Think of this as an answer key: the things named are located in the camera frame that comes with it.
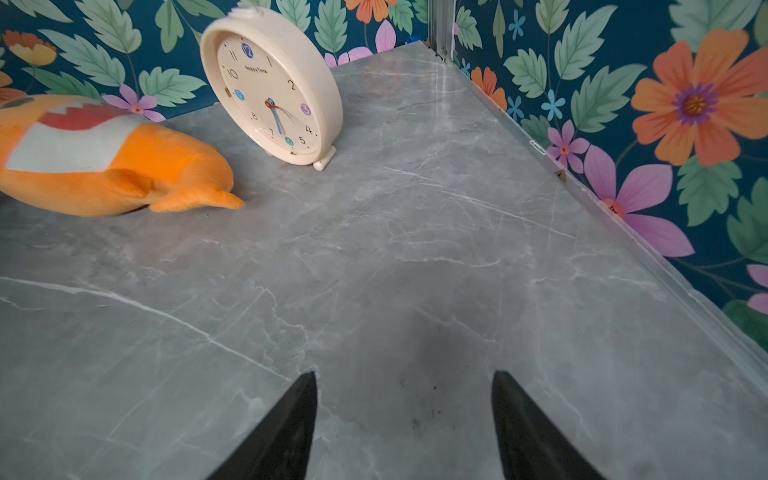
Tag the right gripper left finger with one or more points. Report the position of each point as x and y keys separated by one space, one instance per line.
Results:
x=279 y=446

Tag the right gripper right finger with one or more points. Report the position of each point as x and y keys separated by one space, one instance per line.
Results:
x=530 y=445

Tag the orange fish plush toy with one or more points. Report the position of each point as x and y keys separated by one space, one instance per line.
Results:
x=78 y=156

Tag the pink round alarm clock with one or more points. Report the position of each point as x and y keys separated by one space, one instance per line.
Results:
x=274 y=84

